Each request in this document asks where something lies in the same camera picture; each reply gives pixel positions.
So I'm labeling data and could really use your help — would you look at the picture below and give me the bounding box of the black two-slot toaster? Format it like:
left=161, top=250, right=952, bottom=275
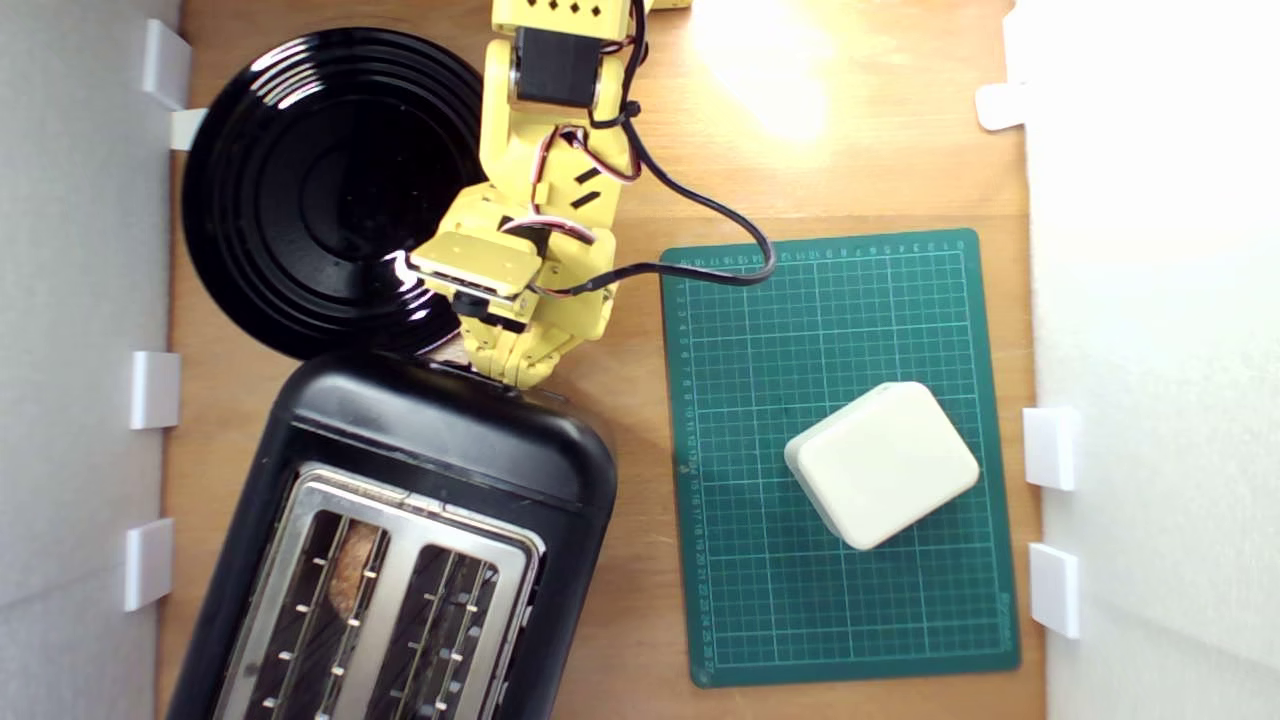
left=165, top=345, right=619, bottom=720

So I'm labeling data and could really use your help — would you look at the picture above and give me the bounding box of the green cutting mat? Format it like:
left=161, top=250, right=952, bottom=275
left=658, top=228, right=1023, bottom=689

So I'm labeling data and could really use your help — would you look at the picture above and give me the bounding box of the black round plate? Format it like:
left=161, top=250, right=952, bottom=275
left=182, top=27, right=528, bottom=361

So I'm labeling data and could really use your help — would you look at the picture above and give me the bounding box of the brown bread slice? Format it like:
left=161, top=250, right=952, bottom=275
left=328, top=520, right=389, bottom=618

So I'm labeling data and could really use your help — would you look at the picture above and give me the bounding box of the white block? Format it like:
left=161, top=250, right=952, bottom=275
left=783, top=380, right=982, bottom=553

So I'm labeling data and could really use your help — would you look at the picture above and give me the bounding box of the black cable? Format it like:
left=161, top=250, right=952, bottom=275
left=590, top=0, right=779, bottom=297

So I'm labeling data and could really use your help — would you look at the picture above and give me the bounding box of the white wall clip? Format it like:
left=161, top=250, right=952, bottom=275
left=975, top=82, right=1029, bottom=133
left=1028, top=542, right=1083, bottom=641
left=122, top=517, right=176, bottom=613
left=128, top=350, right=183, bottom=431
left=140, top=18, right=193, bottom=111
left=1022, top=405, right=1081, bottom=493
left=168, top=107, right=209, bottom=153

